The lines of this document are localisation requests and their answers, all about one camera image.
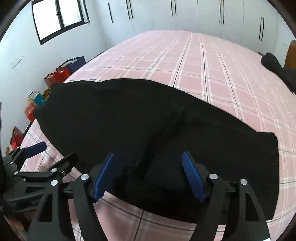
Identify navy gift bag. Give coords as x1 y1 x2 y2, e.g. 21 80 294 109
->
56 56 86 74

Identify gold brown gift bag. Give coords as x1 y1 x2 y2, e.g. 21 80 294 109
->
42 86 53 101

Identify pink plaid bed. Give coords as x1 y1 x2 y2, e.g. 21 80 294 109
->
21 31 295 240

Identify dark red box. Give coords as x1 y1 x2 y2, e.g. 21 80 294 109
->
10 126 24 150

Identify black clothes pile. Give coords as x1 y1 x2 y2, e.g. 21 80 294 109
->
261 53 296 94

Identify black pants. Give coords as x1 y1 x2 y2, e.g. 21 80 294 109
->
34 79 280 223

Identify black frame window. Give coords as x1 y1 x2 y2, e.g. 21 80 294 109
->
31 0 90 45

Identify teal gift box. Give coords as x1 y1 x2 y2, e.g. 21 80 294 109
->
28 91 46 108

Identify white wardrobe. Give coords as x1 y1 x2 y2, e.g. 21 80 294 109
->
94 0 295 62

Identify red gift box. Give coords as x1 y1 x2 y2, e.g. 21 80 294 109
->
25 103 36 122

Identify wooden headboard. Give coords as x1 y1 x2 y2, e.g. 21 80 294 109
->
284 40 296 69

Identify red gift bag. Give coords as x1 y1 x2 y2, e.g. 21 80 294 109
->
44 67 71 87

